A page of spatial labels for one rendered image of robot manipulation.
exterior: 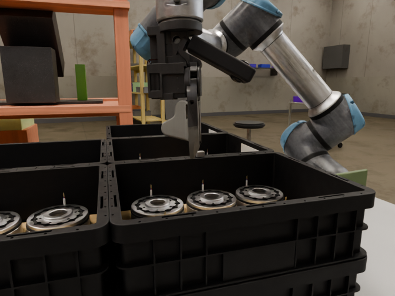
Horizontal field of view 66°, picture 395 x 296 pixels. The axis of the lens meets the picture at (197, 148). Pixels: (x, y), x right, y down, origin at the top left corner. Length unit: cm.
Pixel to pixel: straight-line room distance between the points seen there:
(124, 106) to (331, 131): 162
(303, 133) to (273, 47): 29
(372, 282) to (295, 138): 48
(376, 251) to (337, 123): 37
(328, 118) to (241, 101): 992
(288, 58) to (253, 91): 1016
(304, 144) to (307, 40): 1160
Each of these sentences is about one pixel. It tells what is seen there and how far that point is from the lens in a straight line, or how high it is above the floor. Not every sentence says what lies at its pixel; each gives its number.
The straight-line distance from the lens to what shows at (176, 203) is 61.
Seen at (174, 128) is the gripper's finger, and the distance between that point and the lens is 48.
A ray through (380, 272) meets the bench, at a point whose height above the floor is 70.
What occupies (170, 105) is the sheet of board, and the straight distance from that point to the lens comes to 953.
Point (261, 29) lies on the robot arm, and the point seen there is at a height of 124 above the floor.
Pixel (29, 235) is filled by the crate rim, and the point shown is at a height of 93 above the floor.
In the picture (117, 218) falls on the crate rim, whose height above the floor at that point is 93.
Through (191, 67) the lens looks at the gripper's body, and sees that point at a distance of 48.
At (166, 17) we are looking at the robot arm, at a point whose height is 119.
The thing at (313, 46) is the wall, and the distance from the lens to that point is 1272.
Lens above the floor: 109
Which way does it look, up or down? 12 degrees down
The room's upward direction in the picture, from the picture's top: straight up
